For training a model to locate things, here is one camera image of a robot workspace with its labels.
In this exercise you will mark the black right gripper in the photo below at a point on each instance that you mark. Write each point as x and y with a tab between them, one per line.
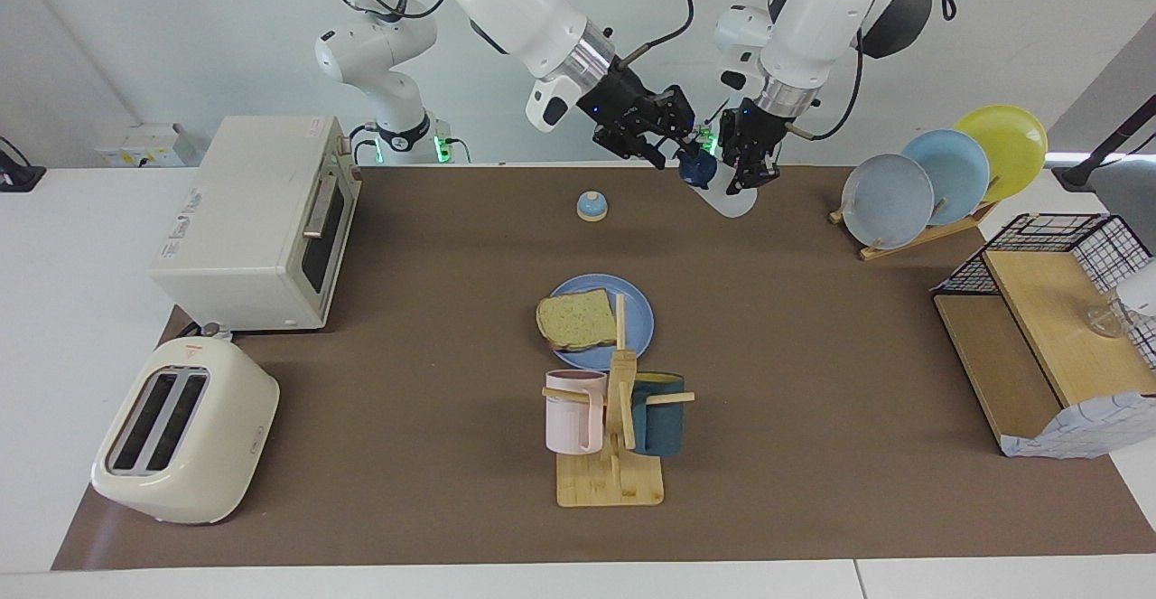
621	100

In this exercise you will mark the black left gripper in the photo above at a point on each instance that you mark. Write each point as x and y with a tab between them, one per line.
754	127

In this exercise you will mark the translucent blue-capped seasoning bottle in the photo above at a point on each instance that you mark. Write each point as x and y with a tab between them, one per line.
697	169

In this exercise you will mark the toasted bread slice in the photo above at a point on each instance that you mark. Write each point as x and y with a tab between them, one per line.
578	319

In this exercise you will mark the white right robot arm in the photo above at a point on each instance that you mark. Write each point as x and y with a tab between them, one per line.
524	3

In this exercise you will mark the grey round plate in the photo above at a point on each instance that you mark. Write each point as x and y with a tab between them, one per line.
890	201

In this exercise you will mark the wooden plate rack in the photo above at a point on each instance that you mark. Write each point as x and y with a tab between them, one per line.
912	239

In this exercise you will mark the light blue round plate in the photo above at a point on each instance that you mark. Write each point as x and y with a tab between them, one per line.
957	170

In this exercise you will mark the yellow round plate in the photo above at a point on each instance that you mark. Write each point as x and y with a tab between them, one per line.
1011	143

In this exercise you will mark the small blue call bell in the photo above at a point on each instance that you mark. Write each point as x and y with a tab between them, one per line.
591	209

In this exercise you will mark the teal mug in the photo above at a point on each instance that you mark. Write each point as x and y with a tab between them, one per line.
664	423

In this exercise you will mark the brown table mat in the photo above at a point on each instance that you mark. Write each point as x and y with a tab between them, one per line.
433	310

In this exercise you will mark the pink mug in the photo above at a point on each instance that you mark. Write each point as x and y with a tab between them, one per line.
569	418

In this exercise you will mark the black pole stand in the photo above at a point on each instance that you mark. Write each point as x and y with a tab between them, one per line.
1075	176

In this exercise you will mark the wooden mug rack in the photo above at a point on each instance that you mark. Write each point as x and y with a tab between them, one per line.
610	483

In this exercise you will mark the clear glass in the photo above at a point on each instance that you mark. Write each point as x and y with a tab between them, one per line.
1106	319

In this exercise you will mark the white checked cloth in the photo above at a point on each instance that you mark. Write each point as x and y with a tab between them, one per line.
1084	427

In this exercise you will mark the white toaster oven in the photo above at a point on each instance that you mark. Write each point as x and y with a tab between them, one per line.
244	247

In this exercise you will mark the white power outlet box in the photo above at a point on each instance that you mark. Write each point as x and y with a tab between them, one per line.
144	143

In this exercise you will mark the cream two-slot toaster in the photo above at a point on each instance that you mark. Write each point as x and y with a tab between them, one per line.
226	436

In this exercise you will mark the black clamp base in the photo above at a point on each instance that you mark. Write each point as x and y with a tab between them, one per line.
18	179

